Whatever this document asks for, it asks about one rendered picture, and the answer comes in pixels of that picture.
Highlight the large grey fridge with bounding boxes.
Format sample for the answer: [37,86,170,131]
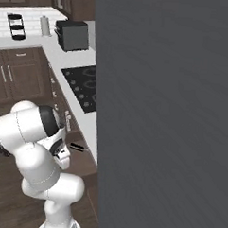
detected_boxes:
[82,0,228,228]

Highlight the open brown wooden drawer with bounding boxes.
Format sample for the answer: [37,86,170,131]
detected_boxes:
[62,131,101,180]

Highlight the brown cupboards under hob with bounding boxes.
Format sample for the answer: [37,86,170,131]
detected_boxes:
[37,47,89,143]

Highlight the white paper towel roll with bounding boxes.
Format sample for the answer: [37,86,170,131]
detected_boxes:
[39,14,54,38]

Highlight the brown lower cupboards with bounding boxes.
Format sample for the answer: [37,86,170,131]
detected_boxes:
[0,44,57,109]

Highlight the black wire stand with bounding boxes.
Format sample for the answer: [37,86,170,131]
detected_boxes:
[5,12,28,41]

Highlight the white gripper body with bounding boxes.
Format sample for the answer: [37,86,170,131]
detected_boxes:
[53,148,71,171]

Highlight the silver drawer handle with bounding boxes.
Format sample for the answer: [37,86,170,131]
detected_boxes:
[63,110,74,128]

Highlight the black hob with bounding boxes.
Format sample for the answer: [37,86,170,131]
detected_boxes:
[59,63,100,115]

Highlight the black grey toaster oven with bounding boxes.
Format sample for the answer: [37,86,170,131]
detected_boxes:
[53,19,92,54]

